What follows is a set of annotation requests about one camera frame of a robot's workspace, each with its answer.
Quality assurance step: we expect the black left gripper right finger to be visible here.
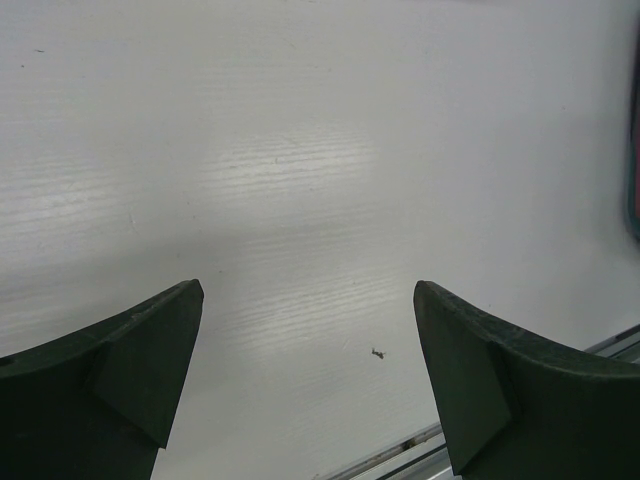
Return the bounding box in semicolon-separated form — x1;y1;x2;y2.
414;281;639;479

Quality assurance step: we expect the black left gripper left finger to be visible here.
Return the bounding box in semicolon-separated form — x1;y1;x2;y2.
1;279;203;479

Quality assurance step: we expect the teal translucent plastic tray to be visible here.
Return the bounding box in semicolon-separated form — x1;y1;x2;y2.
624;13;639;240

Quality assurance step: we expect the aluminium table edge rail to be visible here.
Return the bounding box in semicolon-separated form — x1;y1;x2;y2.
319;324;640;480

